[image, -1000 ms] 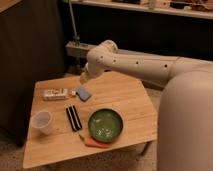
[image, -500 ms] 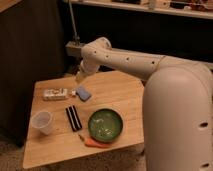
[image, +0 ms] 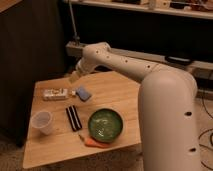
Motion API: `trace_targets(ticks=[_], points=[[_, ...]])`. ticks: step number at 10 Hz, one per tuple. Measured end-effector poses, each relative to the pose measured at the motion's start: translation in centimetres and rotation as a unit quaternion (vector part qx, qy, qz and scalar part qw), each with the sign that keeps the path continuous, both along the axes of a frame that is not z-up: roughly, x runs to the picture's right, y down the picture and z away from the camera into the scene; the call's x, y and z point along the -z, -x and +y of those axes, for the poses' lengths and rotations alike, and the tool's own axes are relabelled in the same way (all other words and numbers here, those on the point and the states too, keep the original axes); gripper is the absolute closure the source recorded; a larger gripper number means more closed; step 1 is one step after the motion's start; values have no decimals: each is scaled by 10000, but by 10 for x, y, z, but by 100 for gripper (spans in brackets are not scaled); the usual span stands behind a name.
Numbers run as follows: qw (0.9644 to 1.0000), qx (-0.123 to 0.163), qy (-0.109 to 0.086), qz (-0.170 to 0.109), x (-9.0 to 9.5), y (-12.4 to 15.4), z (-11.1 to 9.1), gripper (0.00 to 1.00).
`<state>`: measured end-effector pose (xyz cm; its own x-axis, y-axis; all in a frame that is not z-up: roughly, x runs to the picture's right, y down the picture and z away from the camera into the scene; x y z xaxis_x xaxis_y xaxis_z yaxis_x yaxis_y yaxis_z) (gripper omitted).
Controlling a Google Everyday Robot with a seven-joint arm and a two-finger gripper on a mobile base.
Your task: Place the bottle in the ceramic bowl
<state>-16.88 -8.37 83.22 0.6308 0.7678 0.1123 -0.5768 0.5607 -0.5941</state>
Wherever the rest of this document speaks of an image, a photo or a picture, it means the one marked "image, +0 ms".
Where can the translucent plastic cup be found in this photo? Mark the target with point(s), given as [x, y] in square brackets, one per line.
[42, 121]

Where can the black striped rectangular object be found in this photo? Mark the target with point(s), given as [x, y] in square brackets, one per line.
[74, 119]

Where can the orange carrot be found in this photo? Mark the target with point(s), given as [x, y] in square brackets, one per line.
[92, 143]

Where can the wooden table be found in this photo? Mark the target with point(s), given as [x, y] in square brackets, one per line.
[109, 90]

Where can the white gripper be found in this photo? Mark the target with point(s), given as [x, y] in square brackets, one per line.
[81, 71]

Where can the metal pole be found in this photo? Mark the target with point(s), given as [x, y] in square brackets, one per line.
[76, 37]

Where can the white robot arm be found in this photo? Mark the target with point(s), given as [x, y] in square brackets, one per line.
[166, 106]

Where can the blue sponge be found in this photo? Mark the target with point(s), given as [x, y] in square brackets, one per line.
[83, 94]

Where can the metal rail beam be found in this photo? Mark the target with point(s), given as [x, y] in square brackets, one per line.
[200, 66]

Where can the clear plastic bottle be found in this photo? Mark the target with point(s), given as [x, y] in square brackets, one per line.
[57, 94]

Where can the green ceramic bowl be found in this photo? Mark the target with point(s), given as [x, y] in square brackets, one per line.
[105, 125]

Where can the wooden shelf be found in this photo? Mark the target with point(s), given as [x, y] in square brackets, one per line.
[142, 8]

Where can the black handle clamp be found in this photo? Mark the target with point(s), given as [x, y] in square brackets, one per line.
[179, 61]

